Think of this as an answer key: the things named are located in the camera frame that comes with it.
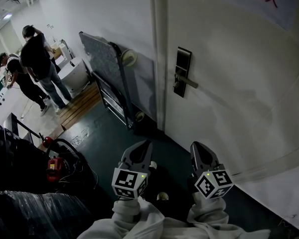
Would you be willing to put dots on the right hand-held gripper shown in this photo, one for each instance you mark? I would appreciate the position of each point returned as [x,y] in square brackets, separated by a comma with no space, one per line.
[215,182]

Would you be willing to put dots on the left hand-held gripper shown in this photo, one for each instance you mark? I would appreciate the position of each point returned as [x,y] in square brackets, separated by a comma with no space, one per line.
[125,180]

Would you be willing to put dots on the person's right forearm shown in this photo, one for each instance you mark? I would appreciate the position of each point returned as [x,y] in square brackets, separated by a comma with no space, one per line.
[206,210]

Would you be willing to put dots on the person's left forearm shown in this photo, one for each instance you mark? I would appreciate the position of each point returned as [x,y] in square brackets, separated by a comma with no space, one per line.
[127,213]

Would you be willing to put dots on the person's white shoe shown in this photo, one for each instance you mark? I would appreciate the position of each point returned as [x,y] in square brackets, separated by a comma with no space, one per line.
[162,196]
[153,165]

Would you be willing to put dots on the grey flat board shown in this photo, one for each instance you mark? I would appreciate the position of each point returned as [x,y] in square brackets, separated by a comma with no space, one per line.
[144,83]

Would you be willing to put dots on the wooden pallet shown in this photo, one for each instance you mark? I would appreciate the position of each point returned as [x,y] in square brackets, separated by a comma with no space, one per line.
[79,106]

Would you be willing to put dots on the red machine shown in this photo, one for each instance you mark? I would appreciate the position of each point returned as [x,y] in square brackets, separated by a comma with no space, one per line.
[55,169]

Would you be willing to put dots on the red fire extinguisher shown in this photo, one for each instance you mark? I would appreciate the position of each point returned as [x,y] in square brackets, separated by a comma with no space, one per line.
[47,140]

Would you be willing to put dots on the white appliance on pallet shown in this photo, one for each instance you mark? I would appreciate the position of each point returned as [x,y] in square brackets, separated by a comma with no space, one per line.
[73,75]

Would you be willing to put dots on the folded metal platform trolley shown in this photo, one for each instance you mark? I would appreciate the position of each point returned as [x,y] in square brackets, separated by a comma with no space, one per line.
[102,58]

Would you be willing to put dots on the black plastic-wrapped bundle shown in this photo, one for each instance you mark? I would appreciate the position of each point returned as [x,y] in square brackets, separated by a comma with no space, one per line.
[44,213]

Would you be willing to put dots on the black metal rack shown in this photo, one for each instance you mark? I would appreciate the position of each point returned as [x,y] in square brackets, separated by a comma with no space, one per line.
[20,138]

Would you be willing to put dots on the white toilet with tank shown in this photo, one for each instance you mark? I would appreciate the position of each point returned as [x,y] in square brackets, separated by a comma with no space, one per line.
[64,51]

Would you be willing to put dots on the brown cardboard box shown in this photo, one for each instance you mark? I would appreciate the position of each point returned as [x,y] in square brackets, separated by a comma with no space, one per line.
[56,50]

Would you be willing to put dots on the white cabinet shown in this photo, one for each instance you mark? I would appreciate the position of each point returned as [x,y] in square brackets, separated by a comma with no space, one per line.
[5,106]

